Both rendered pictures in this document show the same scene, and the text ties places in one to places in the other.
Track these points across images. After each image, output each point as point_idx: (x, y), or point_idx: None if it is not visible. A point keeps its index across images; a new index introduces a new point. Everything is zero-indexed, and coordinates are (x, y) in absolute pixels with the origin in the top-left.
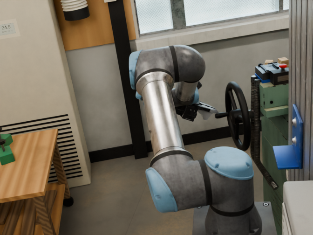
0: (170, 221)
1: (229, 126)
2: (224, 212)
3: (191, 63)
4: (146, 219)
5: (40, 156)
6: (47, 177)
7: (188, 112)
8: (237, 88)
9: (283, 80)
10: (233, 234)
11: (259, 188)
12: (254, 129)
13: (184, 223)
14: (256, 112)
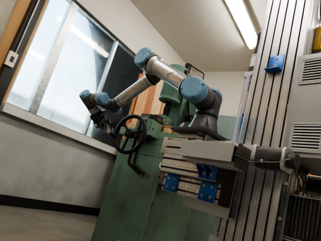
0: (12, 233)
1: (115, 143)
2: (212, 115)
3: None
4: None
5: None
6: None
7: (103, 121)
8: (139, 115)
9: (159, 120)
10: (214, 126)
11: (69, 229)
12: (134, 145)
13: (26, 235)
14: (142, 133)
